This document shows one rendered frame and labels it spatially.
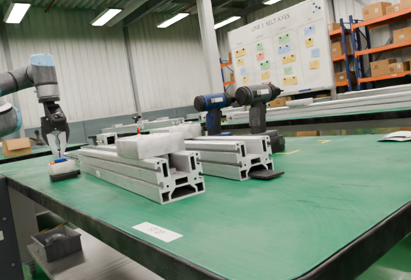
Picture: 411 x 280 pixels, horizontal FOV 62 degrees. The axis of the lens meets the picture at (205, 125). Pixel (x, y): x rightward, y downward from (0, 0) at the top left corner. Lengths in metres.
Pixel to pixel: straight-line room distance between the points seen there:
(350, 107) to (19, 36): 11.62
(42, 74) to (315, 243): 1.07
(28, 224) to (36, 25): 10.93
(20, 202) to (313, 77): 3.07
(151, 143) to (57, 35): 12.55
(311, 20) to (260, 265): 3.76
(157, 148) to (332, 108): 1.85
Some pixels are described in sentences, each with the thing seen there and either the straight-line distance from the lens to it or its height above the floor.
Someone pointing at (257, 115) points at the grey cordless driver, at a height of 0.90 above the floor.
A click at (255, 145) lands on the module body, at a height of 0.84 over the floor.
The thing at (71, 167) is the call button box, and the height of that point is 0.82.
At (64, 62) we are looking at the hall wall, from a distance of 13.04.
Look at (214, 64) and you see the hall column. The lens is 9.51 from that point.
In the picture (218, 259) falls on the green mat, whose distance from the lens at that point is 0.41.
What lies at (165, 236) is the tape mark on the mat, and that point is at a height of 0.78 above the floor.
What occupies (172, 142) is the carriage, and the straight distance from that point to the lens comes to 0.75.
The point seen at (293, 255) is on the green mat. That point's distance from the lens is 0.40.
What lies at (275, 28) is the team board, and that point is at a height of 1.77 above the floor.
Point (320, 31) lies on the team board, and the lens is 3.98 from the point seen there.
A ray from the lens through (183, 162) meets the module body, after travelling 0.71.
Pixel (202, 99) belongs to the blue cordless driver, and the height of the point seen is 0.98.
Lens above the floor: 0.95
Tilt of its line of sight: 3 degrees down
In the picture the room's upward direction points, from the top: 9 degrees counter-clockwise
